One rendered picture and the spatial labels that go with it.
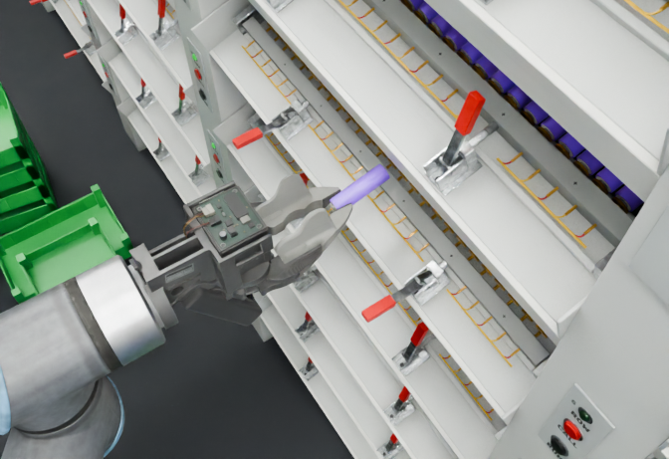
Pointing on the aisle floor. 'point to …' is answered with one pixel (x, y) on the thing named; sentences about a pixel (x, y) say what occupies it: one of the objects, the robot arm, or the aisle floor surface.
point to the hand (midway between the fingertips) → (334, 207)
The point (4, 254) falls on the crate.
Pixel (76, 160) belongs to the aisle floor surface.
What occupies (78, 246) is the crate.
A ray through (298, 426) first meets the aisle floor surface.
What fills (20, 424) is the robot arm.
